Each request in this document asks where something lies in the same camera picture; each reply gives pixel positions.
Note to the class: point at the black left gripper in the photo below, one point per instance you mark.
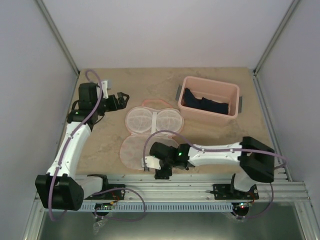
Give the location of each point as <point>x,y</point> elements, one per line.
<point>122,105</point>

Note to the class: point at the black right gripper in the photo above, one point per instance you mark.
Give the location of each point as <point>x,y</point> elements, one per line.
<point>163,175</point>

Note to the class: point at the floral mesh laundry bag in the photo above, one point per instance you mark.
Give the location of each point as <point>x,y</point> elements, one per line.
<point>141,121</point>

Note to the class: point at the dark navy bra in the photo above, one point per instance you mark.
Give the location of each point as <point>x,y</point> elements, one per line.
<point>204,104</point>

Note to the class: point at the pink plastic bin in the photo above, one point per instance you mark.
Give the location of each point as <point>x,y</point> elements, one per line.
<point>218,91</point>

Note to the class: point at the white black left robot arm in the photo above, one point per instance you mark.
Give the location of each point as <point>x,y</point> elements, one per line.
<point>58,188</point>

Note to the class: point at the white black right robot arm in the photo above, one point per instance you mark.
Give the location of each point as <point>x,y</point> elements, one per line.
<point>254,158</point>

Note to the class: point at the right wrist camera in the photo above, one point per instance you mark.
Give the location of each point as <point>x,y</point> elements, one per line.
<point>151,162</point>

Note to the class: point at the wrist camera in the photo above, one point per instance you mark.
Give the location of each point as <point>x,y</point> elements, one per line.
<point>151,162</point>
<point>105,87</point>

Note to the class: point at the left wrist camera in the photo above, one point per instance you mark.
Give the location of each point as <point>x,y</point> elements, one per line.
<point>105,87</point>

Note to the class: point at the slotted grey cable duct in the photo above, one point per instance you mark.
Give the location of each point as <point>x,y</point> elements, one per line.
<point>155,207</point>

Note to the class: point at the left rear aluminium frame post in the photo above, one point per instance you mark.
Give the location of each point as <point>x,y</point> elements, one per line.
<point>54,29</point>

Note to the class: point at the aluminium frame post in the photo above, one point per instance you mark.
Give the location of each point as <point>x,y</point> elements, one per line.
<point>281,27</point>
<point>54,29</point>

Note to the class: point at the right side aluminium rail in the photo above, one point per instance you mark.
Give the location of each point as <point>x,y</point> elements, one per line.
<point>266,113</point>

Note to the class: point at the aluminium front rail base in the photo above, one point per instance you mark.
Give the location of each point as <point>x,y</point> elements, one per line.
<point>197,187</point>

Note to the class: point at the right rear aluminium frame post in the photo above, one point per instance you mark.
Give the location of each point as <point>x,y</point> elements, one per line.
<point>281,27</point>

